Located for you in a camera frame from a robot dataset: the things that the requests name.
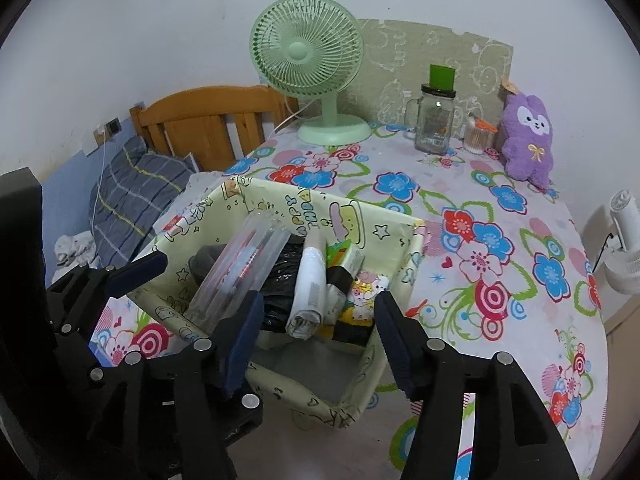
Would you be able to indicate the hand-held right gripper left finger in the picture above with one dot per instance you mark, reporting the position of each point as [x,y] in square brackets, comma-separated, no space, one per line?
[245,340]

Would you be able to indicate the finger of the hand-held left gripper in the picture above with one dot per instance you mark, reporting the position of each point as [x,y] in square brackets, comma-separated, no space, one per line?
[140,270]
[248,412]

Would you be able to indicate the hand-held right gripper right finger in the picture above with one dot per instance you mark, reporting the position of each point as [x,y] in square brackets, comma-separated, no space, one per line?
[395,345]

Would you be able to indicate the yellow black tissue pack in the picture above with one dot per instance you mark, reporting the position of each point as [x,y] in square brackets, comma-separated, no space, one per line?
[350,332]

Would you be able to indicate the cartoon tissue pack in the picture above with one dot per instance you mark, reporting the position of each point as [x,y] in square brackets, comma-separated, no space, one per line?
[367,290]

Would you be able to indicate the grey knit gloves pair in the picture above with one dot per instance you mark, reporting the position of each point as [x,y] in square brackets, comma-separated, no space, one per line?
[207,260]

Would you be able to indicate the clear plastic tube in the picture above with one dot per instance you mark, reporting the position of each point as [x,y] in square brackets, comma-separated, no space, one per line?
[240,265]

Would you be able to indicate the white plastic bag roll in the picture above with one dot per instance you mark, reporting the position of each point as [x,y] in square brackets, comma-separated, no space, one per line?
[307,290]

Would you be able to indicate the black plastic bag roll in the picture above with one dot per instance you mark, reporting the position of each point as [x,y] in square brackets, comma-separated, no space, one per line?
[285,265]

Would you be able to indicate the yellow printed storage box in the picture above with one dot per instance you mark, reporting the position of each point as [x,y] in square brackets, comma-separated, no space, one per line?
[380,232]

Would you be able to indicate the white crumpled cloth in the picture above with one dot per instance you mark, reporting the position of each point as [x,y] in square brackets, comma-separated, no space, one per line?
[75,247]

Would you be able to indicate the grey plaid pillow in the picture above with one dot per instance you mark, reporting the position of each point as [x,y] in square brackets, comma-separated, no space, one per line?
[130,195]

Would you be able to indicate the white quilt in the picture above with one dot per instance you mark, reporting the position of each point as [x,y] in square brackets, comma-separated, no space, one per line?
[205,180]

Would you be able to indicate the floral tablecloth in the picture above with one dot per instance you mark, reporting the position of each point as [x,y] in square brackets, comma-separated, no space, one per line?
[500,285]

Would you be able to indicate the wooden bed headboard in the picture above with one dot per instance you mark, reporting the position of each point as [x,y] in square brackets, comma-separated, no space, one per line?
[200,115]

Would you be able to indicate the cotton swab jar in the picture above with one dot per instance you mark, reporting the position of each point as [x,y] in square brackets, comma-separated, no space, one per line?
[475,142]

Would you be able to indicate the glass mug jar green lid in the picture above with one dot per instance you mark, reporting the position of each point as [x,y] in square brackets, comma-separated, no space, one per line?
[432,125]

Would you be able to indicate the purple plush rabbit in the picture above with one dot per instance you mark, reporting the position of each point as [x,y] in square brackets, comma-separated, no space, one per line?
[527,155]

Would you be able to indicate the white standing fan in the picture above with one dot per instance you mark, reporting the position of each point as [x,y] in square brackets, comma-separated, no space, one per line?
[625,270]

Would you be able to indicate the green desk fan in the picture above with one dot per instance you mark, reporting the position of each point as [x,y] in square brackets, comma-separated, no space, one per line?
[300,52]

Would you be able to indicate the green printed board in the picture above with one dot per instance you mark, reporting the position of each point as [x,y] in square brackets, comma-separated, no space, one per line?
[410,55]

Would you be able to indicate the wall socket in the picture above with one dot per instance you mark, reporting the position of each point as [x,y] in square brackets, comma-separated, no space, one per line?
[114,126]

